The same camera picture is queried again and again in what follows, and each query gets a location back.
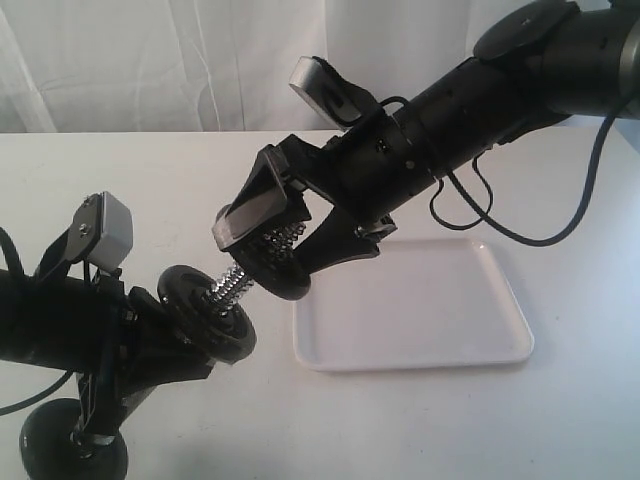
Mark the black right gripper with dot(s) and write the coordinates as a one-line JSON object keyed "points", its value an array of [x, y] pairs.
{"points": [[365, 174]]}

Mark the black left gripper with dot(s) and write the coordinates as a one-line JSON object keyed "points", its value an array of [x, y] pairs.
{"points": [[149, 351]]}

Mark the chrome dumbbell bar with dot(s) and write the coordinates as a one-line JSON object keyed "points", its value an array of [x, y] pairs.
{"points": [[231, 286]]}

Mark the black weight plate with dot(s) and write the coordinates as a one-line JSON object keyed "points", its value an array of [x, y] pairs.
{"points": [[271, 263]]}

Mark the black plate bar end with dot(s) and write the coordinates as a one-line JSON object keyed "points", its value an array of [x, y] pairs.
{"points": [[224, 334], [52, 446]]}

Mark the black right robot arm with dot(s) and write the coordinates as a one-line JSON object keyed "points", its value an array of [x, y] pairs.
{"points": [[305, 208]]}

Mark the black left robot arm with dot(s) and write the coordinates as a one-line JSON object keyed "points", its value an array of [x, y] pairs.
{"points": [[66, 325]]}

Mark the white plastic tray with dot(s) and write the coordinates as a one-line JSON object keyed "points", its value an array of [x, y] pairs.
{"points": [[421, 304]]}

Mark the white curtain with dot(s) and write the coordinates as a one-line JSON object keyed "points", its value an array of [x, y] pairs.
{"points": [[128, 66]]}

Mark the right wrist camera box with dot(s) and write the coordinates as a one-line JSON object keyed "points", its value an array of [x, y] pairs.
{"points": [[335, 99]]}

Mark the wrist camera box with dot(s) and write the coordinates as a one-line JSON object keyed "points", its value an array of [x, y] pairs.
{"points": [[101, 232], [335, 99]]}

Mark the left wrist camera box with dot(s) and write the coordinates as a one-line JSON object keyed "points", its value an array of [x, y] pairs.
{"points": [[101, 232]]}

